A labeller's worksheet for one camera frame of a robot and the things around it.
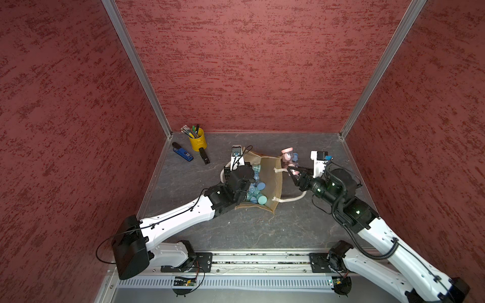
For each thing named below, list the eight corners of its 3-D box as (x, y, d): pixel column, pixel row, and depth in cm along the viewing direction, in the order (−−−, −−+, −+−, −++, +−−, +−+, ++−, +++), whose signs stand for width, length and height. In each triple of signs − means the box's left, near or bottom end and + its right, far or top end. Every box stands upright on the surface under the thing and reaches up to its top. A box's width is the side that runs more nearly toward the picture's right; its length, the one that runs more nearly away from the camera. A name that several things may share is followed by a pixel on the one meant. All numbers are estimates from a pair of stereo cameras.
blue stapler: (174, 151, 112) (172, 149, 110) (178, 147, 114) (177, 145, 112) (189, 162, 107) (188, 159, 105) (194, 158, 109) (193, 155, 107)
